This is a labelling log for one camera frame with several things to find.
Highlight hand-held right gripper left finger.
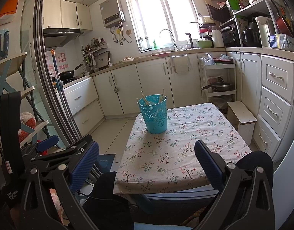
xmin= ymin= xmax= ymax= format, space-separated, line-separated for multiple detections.
xmin=19 ymin=141 xmax=101 ymax=230

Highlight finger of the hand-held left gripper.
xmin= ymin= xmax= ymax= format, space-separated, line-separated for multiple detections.
xmin=36 ymin=135 xmax=59 ymax=153
xmin=31 ymin=134 xmax=94 ymax=166

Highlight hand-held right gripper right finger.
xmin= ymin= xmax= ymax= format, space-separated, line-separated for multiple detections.
xmin=194 ymin=139 xmax=275 ymax=230

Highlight teal perforated plastic basket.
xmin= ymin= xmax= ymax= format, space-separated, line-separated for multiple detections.
xmin=137 ymin=94 xmax=168 ymax=135

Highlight bunch of wooden chopsticks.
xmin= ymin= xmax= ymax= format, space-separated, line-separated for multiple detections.
xmin=137 ymin=89 xmax=167 ymax=106

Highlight blue dustpan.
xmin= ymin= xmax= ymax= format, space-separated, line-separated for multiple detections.
xmin=97 ymin=153 xmax=116 ymax=173

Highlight red white plush toy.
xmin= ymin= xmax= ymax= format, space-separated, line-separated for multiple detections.
xmin=19 ymin=111 xmax=37 ymax=144

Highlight floral tablecloth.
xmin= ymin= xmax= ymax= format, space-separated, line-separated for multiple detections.
xmin=113 ymin=103 xmax=252 ymax=194

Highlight person's left leg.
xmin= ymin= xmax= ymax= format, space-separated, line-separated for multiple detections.
xmin=82 ymin=171 xmax=135 ymax=230

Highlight white drawer cabinet under stove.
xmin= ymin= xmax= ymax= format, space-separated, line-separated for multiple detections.
xmin=56 ymin=77 xmax=105 ymax=137

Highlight white step stool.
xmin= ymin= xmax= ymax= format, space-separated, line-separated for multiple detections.
xmin=227 ymin=101 xmax=257 ymax=145

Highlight light blue folding shelf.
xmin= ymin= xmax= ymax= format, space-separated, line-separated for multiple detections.
xmin=0 ymin=51 xmax=50 ymax=149

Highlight black frying pan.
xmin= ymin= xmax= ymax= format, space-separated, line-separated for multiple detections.
xmin=59 ymin=63 xmax=83 ymax=81

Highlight pan with glass lid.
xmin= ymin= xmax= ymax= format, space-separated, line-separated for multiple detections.
xmin=201 ymin=81 xmax=233 ymax=93

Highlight light blue seat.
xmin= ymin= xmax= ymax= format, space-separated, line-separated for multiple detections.
xmin=134 ymin=222 xmax=193 ymax=230

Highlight cream base cabinets with drawers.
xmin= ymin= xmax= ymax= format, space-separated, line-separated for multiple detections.
xmin=226 ymin=48 xmax=294 ymax=163

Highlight white rolling cart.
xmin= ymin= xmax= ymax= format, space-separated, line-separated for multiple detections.
xmin=199 ymin=53 xmax=237 ymax=115

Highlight cream base cabinets under window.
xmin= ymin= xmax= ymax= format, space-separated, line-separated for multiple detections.
xmin=91 ymin=53 xmax=227 ymax=119

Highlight white plastic bag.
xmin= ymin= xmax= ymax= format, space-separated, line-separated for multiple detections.
xmin=167 ymin=55 xmax=192 ymax=73

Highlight grey range hood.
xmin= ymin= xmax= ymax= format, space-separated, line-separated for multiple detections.
xmin=43 ymin=27 xmax=85 ymax=51

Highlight green bowl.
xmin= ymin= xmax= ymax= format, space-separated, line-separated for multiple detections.
xmin=196 ymin=40 xmax=213 ymax=49

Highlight black water tap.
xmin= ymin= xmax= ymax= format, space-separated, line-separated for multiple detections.
xmin=185 ymin=32 xmax=194 ymax=48

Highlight white thermos jug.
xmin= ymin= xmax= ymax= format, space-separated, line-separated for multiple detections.
xmin=211 ymin=27 xmax=224 ymax=48

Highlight chrome curved faucet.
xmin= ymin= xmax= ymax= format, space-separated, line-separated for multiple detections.
xmin=159 ymin=29 xmax=178 ymax=51

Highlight stack of bowls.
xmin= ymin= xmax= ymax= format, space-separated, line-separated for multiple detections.
xmin=198 ymin=16 xmax=215 ymax=41

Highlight orange paper sheet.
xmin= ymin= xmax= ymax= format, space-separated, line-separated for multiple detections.
xmin=0 ymin=0 xmax=20 ymax=18

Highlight blue packaged bag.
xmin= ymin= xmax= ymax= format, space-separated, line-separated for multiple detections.
xmin=269 ymin=34 xmax=294 ymax=53

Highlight white electric kettle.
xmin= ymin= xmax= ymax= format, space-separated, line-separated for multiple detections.
xmin=255 ymin=16 xmax=275 ymax=48

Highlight silver gas water heater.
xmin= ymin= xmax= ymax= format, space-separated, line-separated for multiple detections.
xmin=99 ymin=0 xmax=126 ymax=28

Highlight black microwave oven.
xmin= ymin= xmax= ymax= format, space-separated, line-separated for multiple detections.
xmin=206 ymin=3 xmax=232 ymax=24

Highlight red frying pan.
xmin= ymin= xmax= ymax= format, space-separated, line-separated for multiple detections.
xmin=275 ymin=16 xmax=293 ymax=37

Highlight kitchen window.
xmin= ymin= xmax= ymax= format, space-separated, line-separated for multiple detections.
xmin=124 ymin=0 xmax=205 ymax=52

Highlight green box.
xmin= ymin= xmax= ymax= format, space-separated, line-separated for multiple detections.
xmin=227 ymin=0 xmax=244 ymax=11

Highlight white appliance rack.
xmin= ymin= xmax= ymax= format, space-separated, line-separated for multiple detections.
xmin=233 ymin=0 xmax=280 ymax=48

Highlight pink wall stickers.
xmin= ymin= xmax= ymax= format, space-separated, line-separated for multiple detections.
xmin=45 ymin=50 xmax=68 ymax=77

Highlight wall utensil rack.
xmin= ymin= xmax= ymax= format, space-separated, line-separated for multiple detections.
xmin=80 ymin=37 xmax=110 ymax=73

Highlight water heater hoses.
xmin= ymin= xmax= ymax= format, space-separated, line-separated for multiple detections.
xmin=110 ymin=25 xmax=128 ymax=45

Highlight cream wall cabinets above stove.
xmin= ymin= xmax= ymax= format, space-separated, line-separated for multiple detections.
xmin=42 ymin=0 xmax=93 ymax=31

